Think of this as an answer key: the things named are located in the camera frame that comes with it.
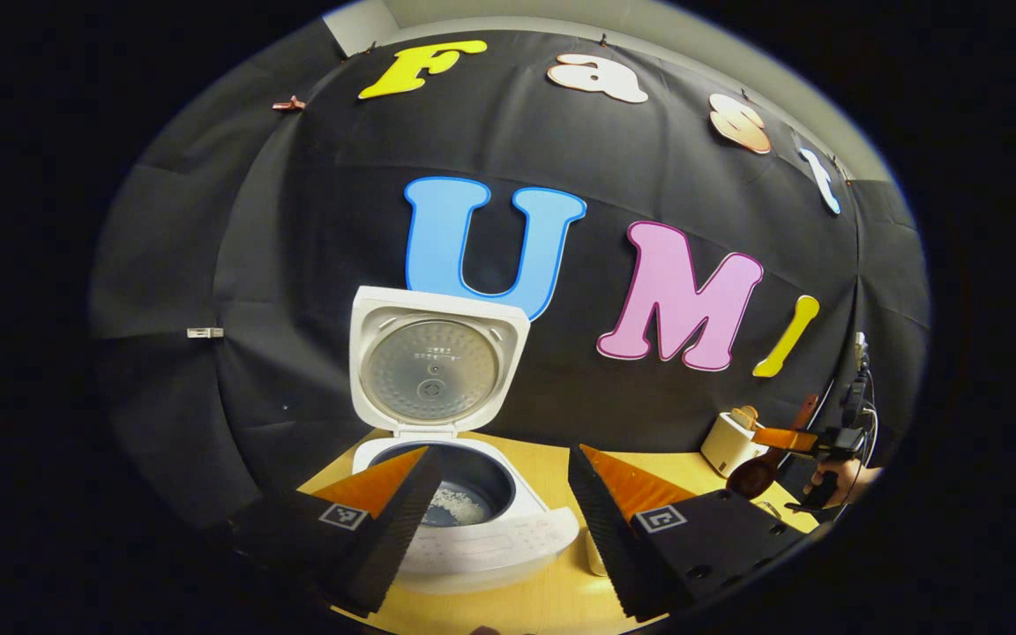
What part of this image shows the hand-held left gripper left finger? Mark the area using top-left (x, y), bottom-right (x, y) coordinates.
top-left (235, 445), bottom-right (445, 616)

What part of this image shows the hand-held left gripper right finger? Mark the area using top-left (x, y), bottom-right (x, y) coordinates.
top-left (568, 444), bottom-right (813, 621)

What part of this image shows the white toaster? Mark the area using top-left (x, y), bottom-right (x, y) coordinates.
top-left (700, 412), bottom-right (769, 479)

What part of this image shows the brown wooden spoon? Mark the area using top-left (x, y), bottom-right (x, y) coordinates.
top-left (726, 394), bottom-right (820, 500)

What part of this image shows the white rice cooker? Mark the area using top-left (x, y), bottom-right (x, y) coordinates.
top-left (349, 285), bottom-right (579, 594)

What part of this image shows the black backdrop cloth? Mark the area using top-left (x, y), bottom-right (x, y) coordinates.
top-left (89, 18), bottom-right (932, 530)

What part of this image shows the white rice heap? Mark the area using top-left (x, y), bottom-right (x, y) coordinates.
top-left (429, 485), bottom-right (497, 528)

